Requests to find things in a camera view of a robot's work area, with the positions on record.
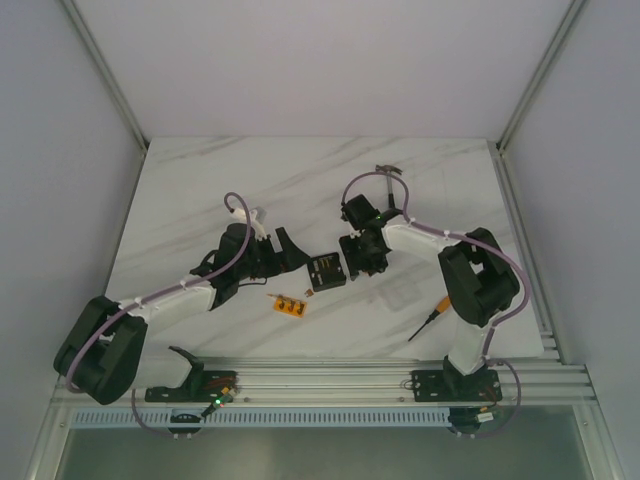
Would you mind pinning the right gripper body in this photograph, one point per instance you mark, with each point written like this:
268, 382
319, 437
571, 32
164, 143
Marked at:
359, 257

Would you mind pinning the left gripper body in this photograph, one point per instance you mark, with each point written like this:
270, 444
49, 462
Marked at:
275, 255

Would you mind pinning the black fuse box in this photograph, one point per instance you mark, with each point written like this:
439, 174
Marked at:
326, 272

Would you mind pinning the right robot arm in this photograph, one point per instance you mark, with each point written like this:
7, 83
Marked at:
479, 280

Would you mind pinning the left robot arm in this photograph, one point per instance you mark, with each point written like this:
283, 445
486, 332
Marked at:
105, 354

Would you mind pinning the orange terminal block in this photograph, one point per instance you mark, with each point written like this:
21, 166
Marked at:
288, 306

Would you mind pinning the claw hammer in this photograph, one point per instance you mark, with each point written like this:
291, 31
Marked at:
391, 171

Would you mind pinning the orange handled screwdriver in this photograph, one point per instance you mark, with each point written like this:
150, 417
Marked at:
439, 309

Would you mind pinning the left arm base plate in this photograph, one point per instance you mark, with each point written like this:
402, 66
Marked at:
205, 386

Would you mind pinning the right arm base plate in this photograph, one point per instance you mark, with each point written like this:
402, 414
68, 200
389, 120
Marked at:
431, 386

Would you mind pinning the white cable duct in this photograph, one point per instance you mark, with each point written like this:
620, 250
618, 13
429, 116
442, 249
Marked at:
226, 417

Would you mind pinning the aluminium rail frame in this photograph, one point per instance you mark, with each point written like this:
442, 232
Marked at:
365, 382

